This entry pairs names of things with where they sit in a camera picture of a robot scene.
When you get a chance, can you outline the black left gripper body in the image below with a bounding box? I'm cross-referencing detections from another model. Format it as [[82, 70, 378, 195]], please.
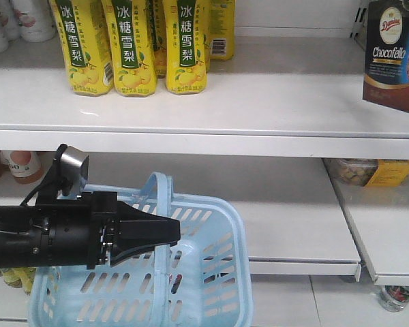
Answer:
[[33, 191, 118, 269]]

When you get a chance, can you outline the black left camera cable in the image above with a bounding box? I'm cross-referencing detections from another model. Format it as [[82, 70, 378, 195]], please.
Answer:
[[19, 178, 72, 207]]

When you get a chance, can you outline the clear cookie tub yellow label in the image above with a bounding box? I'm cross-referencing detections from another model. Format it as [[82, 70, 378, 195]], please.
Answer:
[[324, 158, 409, 187]]

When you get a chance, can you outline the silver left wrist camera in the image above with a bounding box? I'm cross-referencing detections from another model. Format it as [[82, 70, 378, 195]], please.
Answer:
[[55, 144, 89, 197]]

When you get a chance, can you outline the white upper shelf left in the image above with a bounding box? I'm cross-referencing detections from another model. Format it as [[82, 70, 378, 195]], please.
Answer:
[[0, 37, 409, 159]]

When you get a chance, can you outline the blue chocolate cookie box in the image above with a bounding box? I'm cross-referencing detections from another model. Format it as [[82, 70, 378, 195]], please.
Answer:
[[363, 1, 409, 113]]

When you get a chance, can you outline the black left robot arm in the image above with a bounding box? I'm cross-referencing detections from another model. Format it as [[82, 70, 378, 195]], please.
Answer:
[[0, 191, 181, 269]]

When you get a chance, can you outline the light blue plastic basket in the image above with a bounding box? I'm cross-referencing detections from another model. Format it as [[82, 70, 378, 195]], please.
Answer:
[[28, 172, 253, 326]]

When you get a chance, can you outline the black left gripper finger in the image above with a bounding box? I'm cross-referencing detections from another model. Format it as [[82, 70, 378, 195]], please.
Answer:
[[110, 245, 155, 267], [111, 201, 180, 255]]

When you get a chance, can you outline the white orange drink bottle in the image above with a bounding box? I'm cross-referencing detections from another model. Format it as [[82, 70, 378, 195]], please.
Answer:
[[1, 151, 44, 185]]

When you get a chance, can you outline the white peach drink bottle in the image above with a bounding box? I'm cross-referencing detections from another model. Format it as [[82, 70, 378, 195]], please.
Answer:
[[11, 0, 56, 42]]

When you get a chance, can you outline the glass jar on floor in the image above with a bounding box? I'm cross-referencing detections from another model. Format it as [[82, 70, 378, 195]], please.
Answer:
[[378, 285, 409, 313]]

